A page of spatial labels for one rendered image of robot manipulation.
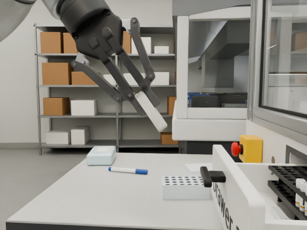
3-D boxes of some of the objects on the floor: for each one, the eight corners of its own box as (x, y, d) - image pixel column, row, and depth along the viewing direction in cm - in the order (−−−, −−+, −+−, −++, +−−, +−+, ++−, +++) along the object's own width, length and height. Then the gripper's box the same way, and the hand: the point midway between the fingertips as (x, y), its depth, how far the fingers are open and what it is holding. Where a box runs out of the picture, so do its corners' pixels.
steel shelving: (39, 155, 413) (33, 23, 393) (50, 148, 462) (45, 30, 441) (270, 154, 421) (276, 24, 401) (257, 147, 470) (262, 31, 450)
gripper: (34, 23, 39) (126, 156, 40) (106, -32, 38) (200, 107, 38) (56, 34, 47) (134, 146, 47) (117, -11, 45) (195, 105, 46)
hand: (151, 111), depth 43 cm, fingers closed
